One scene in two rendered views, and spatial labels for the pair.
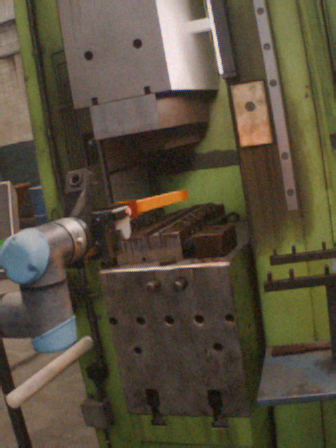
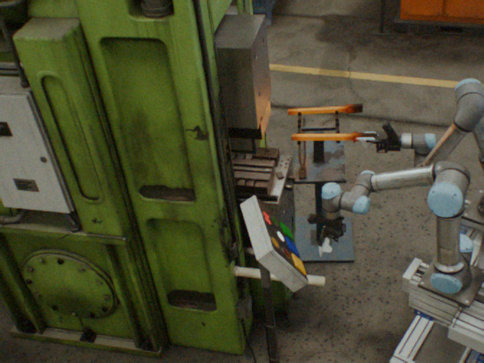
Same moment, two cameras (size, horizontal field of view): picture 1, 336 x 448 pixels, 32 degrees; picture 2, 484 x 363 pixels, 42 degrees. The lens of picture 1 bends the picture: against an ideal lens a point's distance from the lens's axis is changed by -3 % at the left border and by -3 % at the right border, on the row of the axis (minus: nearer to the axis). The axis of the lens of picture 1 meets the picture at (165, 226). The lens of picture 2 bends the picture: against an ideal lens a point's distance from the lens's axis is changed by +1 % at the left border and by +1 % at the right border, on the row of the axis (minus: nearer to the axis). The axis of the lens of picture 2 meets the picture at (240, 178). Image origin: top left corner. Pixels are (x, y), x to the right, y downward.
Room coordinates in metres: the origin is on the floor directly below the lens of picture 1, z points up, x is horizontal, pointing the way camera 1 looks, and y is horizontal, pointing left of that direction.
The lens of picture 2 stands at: (1.98, 2.46, 2.98)
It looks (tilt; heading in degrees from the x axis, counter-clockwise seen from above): 40 degrees down; 265
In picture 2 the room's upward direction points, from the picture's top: 8 degrees counter-clockwise
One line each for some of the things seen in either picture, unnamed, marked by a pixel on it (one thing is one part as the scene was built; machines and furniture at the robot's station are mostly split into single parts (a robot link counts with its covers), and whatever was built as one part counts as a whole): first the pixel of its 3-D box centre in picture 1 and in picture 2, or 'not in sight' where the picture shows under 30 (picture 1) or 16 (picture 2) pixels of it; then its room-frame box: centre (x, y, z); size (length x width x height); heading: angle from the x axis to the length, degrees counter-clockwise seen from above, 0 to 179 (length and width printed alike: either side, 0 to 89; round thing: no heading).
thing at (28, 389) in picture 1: (53, 370); (279, 276); (1.66, 0.41, 0.62); 0.44 x 0.05 x 0.05; 156
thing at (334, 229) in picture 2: not in sight; (333, 225); (1.44, 0.58, 1.07); 0.09 x 0.08 x 0.12; 134
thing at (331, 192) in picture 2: not in sight; (331, 196); (1.44, 0.58, 1.23); 0.09 x 0.08 x 0.11; 142
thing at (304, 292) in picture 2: not in sight; (290, 300); (1.56, 0.08, 0.01); 0.58 x 0.39 x 0.01; 66
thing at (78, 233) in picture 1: (64, 241); (405, 140); (0.95, 0.17, 1.12); 0.08 x 0.05 x 0.08; 66
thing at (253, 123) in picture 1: (252, 114); not in sight; (1.59, -0.28, 1.27); 0.09 x 0.02 x 0.17; 66
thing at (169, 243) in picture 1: (174, 230); (231, 174); (1.79, -0.02, 0.96); 0.42 x 0.20 x 0.09; 156
